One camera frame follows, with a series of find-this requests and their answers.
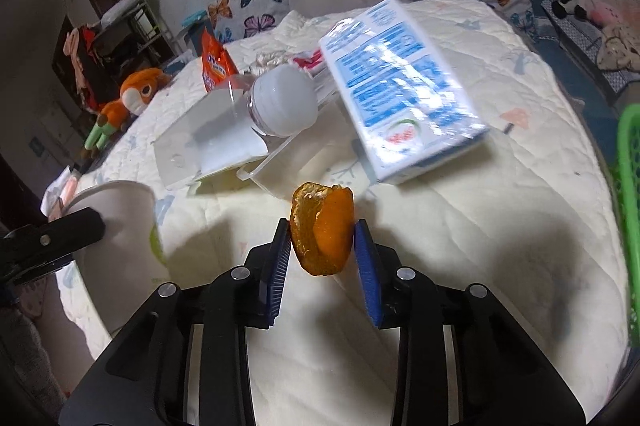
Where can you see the teal plastic item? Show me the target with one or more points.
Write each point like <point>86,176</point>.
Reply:
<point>194,18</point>

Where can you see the white paper cup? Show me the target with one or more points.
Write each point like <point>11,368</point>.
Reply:
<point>125,231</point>

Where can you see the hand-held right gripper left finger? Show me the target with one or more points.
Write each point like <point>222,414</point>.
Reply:
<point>280,276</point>

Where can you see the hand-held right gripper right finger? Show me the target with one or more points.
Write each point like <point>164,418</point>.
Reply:
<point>367,276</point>

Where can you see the blue checked cloth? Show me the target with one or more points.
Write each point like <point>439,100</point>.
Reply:
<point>580,38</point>

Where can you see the spotted beige plush toy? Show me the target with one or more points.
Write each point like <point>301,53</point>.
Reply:
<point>620,48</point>

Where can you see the pink plush toy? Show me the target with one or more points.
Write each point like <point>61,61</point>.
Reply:
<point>607,13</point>

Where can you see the orange plush toy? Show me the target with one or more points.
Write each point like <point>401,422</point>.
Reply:
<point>137,93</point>

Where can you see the blue bed sheet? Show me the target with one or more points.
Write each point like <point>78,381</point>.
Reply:
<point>575,75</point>

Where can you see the clear plastic bottle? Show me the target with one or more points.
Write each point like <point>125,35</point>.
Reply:
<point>285,100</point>

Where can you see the blue white drink carton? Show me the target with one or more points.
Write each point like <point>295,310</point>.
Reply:
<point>400,80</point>

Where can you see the orange snack packet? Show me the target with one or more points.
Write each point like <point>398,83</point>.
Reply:
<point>217,65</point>

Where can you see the orange peel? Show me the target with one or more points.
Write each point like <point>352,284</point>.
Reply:
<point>325,231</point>

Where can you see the green plastic basket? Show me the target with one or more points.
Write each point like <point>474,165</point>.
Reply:
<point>629,186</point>

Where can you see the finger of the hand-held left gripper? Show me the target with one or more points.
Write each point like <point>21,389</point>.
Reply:
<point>50,241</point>

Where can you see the pink packet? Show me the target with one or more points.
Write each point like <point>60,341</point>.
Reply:
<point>307,63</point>

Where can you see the metal shelf rack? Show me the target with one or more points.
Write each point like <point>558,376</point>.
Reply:
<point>135,25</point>

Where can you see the red pink hanging clothes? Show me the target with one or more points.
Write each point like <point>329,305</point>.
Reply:
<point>85,65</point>

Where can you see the pink white plastic bag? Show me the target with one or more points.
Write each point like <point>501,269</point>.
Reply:
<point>62,191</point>

